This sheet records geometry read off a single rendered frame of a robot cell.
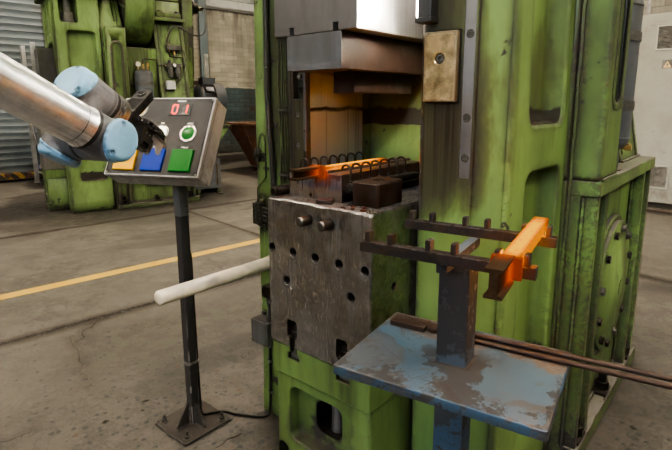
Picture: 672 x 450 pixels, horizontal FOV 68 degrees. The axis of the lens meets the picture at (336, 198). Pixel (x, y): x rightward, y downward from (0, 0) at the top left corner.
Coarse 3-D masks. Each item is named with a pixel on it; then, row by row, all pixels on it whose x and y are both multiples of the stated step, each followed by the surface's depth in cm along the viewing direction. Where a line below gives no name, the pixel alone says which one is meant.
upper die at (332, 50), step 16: (336, 32) 129; (352, 32) 131; (288, 48) 141; (304, 48) 137; (320, 48) 133; (336, 48) 130; (352, 48) 132; (368, 48) 137; (384, 48) 143; (400, 48) 149; (416, 48) 155; (288, 64) 142; (304, 64) 138; (320, 64) 134; (336, 64) 130; (352, 64) 133; (368, 64) 138; (384, 64) 143; (400, 64) 150; (416, 64) 156
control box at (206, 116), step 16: (144, 112) 165; (160, 112) 164; (192, 112) 161; (208, 112) 159; (224, 112) 166; (176, 128) 160; (208, 128) 157; (176, 144) 158; (192, 144) 157; (208, 144) 157; (192, 160) 155; (208, 160) 158; (112, 176) 162; (128, 176) 160; (144, 176) 157; (160, 176) 156; (176, 176) 154; (192, 176) 153; (208, 176) 158
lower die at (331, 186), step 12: (348, 168) 144; (372, 168) 148; (384, 168) 150; (408, 168) 160; (312, 180) 142; (324, 180) 139; (336, 180) 136; (348, 180) 137; (300, 192) 146; (312, 192) 143; (324, 192) 140; (336, 192) 137
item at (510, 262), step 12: (528, 228) 95; (540, 228) 95; (516, 240) 87; (528, 240) 87; (504, 252) 80; (516, 252) 80; (492, 264) 71; (504, 264) 71; (516, 264) 75; (492, 276) 69; (504, 276) 73; (516, 276) 75; (492, 288) 69; (504, 288) 72
